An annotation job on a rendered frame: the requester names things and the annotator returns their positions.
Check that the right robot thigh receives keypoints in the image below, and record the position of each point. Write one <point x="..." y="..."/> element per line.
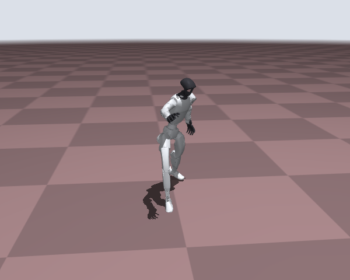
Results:
<point x="164" y="140"/>

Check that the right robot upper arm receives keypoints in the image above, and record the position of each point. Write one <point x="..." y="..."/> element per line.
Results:
<point x="170" y="105"/>

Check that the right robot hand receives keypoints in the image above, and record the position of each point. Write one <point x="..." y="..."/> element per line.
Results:
<point x="172" y="117"/>

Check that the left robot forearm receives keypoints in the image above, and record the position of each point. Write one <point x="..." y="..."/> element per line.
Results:
<point x="188" y="117"/>

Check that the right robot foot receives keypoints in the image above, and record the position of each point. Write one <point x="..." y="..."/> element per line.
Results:
<point x="168" y="205"/>

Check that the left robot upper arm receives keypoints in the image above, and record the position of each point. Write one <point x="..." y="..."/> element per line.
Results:
<point x="193" y="99"/>

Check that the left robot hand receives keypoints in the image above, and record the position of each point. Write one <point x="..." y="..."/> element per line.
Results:
<point x="190" y="128"/>

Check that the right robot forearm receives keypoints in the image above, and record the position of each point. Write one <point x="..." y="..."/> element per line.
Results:
<point x="165" y="113"/>

